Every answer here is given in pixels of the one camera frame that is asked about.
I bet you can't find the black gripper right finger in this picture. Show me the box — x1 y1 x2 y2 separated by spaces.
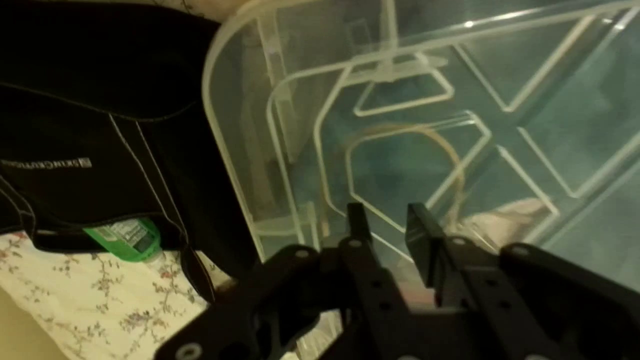
404 204 640 360

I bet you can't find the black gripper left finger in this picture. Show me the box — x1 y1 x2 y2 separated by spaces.
156 202 427 360

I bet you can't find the clear plastic box lid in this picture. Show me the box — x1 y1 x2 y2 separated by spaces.
202 0 640 288

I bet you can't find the green label tag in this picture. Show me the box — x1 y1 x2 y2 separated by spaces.
85 219 161 263

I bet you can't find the black backpack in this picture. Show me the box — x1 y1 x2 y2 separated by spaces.
0 0 258 276

